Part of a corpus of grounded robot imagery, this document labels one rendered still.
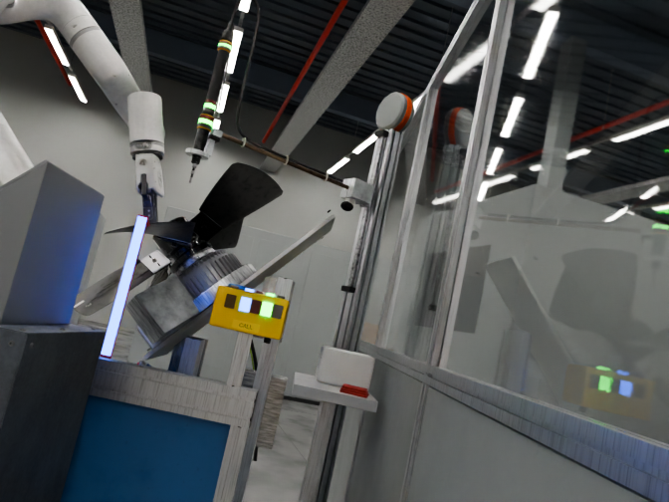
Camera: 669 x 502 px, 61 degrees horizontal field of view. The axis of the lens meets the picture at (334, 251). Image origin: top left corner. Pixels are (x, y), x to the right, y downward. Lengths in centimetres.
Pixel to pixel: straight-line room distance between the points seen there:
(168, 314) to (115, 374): 32
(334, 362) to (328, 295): 572
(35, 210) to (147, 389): 50
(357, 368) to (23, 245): 110
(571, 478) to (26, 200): 85
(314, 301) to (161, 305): 589
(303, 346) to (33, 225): 655
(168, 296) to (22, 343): 73
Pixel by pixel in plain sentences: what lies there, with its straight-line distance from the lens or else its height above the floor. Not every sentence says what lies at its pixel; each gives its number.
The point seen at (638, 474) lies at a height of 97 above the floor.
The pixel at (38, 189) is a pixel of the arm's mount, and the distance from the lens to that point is 102.
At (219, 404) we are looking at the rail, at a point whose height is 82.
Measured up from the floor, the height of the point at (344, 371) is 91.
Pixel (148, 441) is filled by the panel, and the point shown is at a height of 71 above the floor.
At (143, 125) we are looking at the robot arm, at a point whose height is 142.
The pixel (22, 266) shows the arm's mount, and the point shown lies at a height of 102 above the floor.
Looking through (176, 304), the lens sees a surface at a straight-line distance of 164.
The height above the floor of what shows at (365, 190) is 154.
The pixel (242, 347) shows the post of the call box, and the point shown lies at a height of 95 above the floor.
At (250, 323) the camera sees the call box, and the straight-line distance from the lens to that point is 126.
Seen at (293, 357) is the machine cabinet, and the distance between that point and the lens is 743.
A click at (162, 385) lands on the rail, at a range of 133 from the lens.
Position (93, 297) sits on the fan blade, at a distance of 176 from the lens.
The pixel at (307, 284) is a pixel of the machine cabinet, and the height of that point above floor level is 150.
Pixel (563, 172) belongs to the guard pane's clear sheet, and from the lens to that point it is 85.
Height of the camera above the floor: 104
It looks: 7 degrees up
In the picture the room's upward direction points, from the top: 12 degrees clockwise
